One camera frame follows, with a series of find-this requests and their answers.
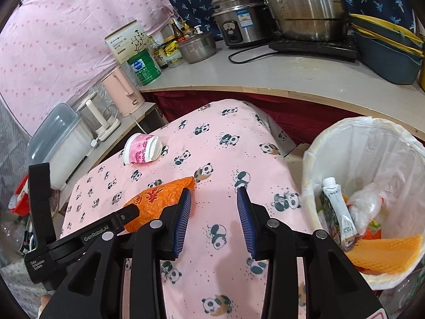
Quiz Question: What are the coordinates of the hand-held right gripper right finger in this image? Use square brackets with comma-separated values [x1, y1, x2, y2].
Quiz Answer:
[236, 186, 382, 319]

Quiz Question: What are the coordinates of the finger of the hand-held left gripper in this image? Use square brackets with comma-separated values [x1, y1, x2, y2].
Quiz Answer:
[111, 204, 141, 230]

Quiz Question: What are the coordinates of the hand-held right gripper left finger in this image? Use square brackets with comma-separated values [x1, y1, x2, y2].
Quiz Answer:
[40, 188, 193, 319]

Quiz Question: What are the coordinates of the orange plastic bag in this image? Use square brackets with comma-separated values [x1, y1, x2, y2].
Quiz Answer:
[123, 177, 195, 232]

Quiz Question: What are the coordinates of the green drink carton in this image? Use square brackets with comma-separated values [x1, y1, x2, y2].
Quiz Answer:
[319, 177, 357, 248]

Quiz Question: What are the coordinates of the clear plastic bag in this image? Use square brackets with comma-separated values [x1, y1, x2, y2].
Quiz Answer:
[345, 183, 386, 230]

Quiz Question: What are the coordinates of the orange foam net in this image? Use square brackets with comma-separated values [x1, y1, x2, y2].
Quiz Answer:
[345, 234, 424, 275]

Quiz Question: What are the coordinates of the bin with white liner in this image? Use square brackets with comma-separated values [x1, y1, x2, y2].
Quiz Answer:
[301, 116, 425, 290]

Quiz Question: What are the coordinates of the pink paper cup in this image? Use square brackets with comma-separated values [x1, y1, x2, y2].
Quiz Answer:
[124, 133, 163, 166]

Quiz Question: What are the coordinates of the red plastic container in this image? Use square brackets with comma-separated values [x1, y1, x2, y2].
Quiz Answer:
[8, 174, 32, 215]

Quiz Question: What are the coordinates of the pink panda print cloth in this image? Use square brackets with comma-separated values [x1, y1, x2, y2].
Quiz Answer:
[60, 99, 316, 319]

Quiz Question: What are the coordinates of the white box with translucent lid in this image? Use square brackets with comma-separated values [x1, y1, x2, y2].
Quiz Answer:
[27, 103, 95, 188]

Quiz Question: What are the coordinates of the dark red curtain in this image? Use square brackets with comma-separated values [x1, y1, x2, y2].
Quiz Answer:
[151, 88, 425, 147]

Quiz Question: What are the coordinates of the pink electric kettle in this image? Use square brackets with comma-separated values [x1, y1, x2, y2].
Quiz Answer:
[100, 66, 145, 117]

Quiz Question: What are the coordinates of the green tin can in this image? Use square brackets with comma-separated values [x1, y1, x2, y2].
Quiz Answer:
[128, 49, 162, 86]

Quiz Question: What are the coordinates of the dark sauce bottle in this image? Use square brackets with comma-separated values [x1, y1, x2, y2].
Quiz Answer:
[153, 45, 170, 70]

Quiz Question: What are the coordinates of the yellow label jar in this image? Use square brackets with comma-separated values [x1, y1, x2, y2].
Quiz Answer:
[164, 40, 181, 57]

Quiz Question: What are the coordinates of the printed cardboard box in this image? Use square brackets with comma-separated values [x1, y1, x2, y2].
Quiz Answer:
[104, 20, 150, 64]

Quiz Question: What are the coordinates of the small steel pot with lid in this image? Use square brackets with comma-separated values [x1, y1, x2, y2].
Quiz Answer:
[177, 31, 217, 64]

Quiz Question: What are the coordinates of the pink dotted cloth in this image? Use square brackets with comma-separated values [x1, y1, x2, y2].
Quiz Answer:
[0, 0, 176, 133]

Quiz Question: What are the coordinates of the black induction cooker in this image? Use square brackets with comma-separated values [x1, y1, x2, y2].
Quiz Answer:
[268, 35, 359, 60]

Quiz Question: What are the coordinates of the brown sauce bottle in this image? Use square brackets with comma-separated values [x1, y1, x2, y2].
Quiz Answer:
[169, 19, 183, 42]

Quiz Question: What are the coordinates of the yellow cap sauce bottle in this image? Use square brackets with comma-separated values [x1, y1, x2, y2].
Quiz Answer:
[181, 20, 196, 39]

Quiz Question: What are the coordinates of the steel rice cooker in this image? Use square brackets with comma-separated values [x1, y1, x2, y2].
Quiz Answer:
[211, 0, 278, 49]

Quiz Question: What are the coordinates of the blue plastic basin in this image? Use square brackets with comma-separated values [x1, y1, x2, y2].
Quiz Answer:
[350, 28, 424, 85]

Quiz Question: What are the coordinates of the large steel steamer pot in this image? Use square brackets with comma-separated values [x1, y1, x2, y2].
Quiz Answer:
[261, 0, 351, 42]

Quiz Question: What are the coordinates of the yellow plastic basin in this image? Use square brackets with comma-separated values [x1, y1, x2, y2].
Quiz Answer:
[348, 13, 425, 57]

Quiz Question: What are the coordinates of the white kettle cable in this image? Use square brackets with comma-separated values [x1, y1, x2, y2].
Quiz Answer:
[131, 113, 148, 135]

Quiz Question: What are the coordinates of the glass kettle with white handle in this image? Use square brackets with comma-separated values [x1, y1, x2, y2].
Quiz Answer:
[76, 93, 121, 142]

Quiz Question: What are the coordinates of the black power cable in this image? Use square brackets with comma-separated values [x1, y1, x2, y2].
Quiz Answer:
[228, 45, 276, 64]

